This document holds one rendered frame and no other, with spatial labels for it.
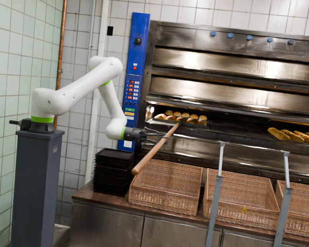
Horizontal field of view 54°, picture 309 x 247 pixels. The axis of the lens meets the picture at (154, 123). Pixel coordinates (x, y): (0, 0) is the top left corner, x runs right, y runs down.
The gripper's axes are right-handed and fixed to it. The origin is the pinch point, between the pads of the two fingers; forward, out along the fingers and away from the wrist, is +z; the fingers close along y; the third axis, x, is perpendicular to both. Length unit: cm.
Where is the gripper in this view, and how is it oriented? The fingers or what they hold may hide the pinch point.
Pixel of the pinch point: (163, 139)
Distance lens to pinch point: 202.5
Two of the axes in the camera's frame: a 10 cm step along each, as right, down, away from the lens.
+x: -1.8, 1.1, -9.8
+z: 9.8, 1.5, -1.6
